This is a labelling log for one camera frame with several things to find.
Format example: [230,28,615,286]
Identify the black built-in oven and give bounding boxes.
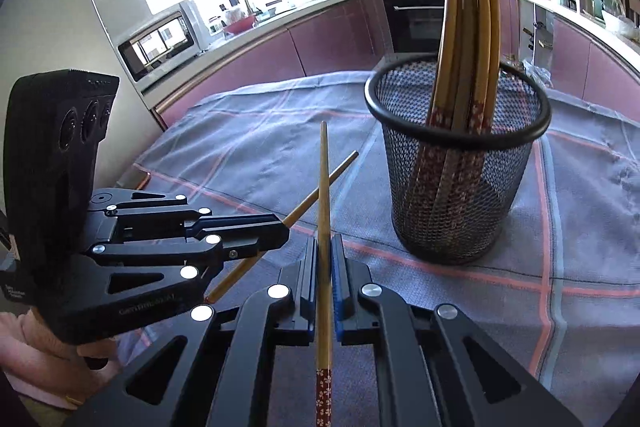
[383,0,445,53]

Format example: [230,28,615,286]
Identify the white refrigerator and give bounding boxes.
[1,0,160,187]

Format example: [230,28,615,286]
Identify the blue plaid tablecloth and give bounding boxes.
[126,72,639,426]

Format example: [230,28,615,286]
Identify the person's left hand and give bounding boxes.
[17,308,122,373]

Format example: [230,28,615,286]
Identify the white microwave oven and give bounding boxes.
[117,0,213,91]

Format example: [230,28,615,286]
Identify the pink lower cabinets right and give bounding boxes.
[499,0,639,121]

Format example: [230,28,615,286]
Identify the pink cabinets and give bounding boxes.
[499,0,639,121]
[146,0,393,129]

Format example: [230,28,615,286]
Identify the pink bowl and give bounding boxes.
[224,15,256,36]

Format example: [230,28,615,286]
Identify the pink lower cabinets left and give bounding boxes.
[146,0,393,129]

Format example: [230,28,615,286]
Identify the black mesh utensil cup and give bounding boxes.
[364,55,551,265]

